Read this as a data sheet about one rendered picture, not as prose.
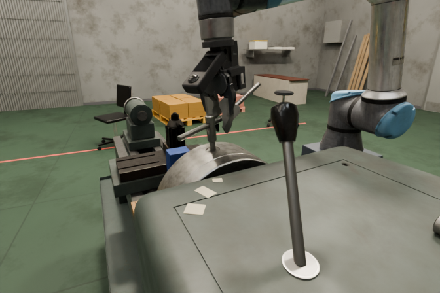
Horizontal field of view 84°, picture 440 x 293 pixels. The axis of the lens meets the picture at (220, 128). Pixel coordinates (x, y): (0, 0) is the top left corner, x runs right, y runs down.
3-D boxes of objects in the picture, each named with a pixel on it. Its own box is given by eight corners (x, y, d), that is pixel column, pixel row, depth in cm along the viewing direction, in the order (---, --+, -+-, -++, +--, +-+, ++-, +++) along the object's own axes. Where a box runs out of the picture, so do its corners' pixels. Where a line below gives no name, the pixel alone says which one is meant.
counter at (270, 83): (268, 93, 914) (270, 73, 893) (306, 104, 731) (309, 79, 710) (253, 95, 891) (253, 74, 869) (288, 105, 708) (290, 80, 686)
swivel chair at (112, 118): (136, 137, 443) (131, 83, 415) (138, 149, 388) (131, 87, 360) (99, 141, 422) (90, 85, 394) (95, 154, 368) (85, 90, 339)
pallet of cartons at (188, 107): (209, 123, 529) (208, 101, 515) (164, 129, 490) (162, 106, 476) (188, 110, 645) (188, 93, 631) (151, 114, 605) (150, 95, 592)
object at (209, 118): (215, 163, 58) (210, 116, 54) (207, 161, 59) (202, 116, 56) (220, 159, 60) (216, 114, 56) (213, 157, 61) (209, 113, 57)
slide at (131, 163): (211, 163, 124) (211, 155, 122) (120, 183, 105) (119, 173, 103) (198, 151, 139) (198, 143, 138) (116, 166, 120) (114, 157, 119)
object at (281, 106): (307, 144, 28) (311, 103, 27) (285, 149, 27) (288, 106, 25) (283, 135, 31) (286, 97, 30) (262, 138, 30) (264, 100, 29)
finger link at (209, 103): (229, 125, 65) (229, 91, 61) (215, 133, 60) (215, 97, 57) (219, 123, 67) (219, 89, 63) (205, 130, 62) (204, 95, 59)
